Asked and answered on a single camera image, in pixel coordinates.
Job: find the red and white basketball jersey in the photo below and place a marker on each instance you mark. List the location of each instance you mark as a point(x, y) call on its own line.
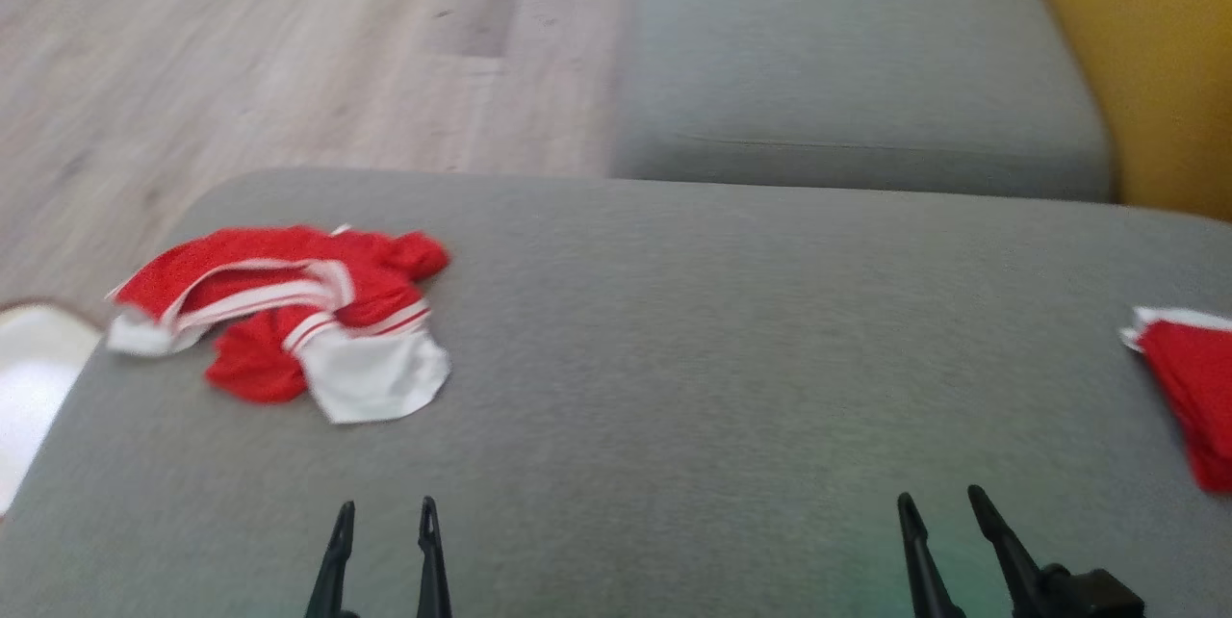
point(366, 377)

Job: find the white rounded floor object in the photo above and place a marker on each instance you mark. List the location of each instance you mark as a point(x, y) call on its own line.
point(29, 387)

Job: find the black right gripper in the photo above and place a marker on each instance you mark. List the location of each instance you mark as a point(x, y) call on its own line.
point(1092, 597)

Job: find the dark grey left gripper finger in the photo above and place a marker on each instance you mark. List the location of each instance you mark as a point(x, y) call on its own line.
point(433, 570)
point(334, 565)

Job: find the large grey sofa ottoman cushion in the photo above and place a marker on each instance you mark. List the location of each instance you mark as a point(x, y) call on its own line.
point(674, 358)

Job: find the grey sofa seat cushion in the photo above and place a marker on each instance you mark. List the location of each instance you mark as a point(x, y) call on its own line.
point(847, 69)

